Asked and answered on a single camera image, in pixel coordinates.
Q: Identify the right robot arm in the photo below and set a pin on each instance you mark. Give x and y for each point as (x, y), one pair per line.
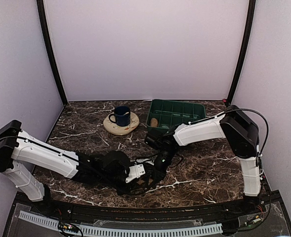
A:
(233, 124)

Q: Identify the green divided plastic tray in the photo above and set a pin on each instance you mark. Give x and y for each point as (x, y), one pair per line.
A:
(170, 113)

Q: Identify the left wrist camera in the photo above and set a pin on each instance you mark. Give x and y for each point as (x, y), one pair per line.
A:
(135, 172)

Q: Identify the cream round coaster plate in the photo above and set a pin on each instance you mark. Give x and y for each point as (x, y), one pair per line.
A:
(117, 130)

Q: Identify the brown argyle sock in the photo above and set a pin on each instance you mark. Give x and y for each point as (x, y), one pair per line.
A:
(141, 182)

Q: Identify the black frame post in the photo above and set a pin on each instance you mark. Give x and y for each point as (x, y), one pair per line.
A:
(49, 51)
(242, 53)

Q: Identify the dark blue enamel mug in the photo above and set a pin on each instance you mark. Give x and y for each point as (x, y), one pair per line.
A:
(120, 116)

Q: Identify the left black frame post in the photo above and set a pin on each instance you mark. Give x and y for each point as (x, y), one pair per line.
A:
(49, 51)

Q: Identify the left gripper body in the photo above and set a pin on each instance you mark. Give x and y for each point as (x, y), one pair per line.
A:
(107, 179)

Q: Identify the black front rail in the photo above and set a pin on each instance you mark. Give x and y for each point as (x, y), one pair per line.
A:
(226, 212)

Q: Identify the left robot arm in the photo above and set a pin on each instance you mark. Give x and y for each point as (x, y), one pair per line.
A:
(18, 147)

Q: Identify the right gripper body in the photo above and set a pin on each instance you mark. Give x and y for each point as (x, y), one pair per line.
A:
(161, 172)

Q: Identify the white slotted cable duct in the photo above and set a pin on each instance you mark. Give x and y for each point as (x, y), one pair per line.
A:
(119, 229)

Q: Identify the right black frame post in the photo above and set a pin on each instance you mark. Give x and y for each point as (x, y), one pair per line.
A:
(242, 53)

